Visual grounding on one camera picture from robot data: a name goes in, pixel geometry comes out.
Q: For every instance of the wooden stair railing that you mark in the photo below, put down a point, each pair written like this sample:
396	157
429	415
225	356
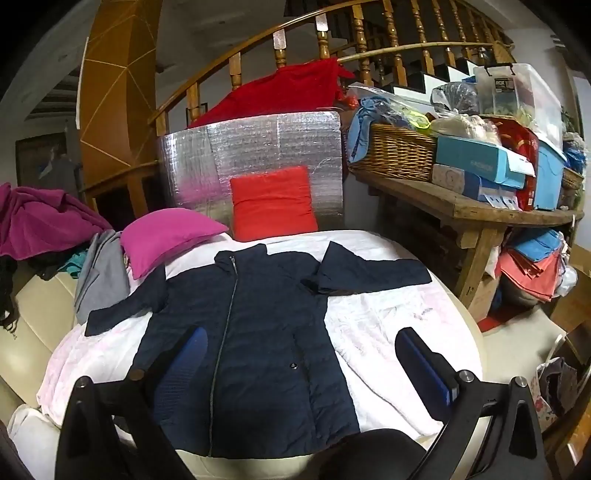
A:
358	27

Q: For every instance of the silver foil insulation mat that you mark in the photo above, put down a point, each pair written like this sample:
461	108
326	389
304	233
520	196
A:
258	143

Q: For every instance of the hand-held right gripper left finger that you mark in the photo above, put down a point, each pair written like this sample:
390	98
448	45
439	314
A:
184	364

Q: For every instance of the blue plastic bin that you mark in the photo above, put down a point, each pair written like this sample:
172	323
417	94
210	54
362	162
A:
549	180

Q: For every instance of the wooden pillar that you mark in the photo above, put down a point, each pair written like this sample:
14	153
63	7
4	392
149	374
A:
120	92

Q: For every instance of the red pillow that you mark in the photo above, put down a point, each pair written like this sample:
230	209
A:
272	203

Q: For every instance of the yellow green item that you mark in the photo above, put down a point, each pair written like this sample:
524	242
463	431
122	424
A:
415	119

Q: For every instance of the blue shoebox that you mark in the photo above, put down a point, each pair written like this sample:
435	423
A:
471	154

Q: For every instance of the red blanket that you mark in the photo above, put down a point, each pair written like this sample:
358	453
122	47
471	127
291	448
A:
277	92

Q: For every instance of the cream filled plastic bag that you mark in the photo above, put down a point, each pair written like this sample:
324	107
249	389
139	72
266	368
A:
466	129

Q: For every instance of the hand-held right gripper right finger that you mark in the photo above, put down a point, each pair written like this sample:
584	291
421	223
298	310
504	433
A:
425	364

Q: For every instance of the wicker basket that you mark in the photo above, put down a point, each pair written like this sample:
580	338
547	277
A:
397	152

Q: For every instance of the wooden bench table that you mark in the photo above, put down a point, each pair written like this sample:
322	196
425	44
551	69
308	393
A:
415	189

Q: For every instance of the clear bag with dark contents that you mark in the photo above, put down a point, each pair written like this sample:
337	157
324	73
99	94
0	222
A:
455	97

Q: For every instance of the pile of folded cloths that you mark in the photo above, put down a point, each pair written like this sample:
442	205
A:
531	272

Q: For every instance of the magenta pillow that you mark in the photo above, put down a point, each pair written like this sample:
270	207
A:
166	235

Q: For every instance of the grey garment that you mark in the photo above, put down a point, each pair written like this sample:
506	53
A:
101	277

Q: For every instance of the black chair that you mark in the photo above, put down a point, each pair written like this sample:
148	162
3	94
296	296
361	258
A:
369	454

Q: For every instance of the red bag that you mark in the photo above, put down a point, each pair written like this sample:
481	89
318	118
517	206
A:
521	138

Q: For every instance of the black cloth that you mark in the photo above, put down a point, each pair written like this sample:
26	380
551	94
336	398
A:
7	286

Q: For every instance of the small blue box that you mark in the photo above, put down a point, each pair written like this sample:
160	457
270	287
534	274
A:
501	191

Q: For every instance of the navy blue padded jacket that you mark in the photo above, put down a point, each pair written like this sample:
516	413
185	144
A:
268	323

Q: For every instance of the teal cloth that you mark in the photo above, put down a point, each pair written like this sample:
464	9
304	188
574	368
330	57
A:
74	267

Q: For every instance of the clear plastic storage box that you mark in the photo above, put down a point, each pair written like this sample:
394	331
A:
531	92

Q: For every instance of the white patterned box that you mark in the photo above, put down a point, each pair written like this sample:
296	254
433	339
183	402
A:
450	176

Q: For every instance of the magenta cloth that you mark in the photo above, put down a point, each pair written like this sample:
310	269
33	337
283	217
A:
41	221

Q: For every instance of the cardboard box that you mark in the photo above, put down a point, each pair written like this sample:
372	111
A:
485	295

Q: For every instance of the black and white stairs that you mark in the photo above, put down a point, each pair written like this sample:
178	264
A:
434	81

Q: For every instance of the red floor mat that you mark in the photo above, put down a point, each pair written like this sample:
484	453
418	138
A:
490	324

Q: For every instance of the blue cloth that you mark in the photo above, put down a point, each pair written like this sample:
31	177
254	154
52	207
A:
358	129

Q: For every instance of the floral bag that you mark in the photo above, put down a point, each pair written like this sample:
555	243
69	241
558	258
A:
554	397

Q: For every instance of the pale pink blanket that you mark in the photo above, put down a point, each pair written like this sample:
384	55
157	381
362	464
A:
383	323

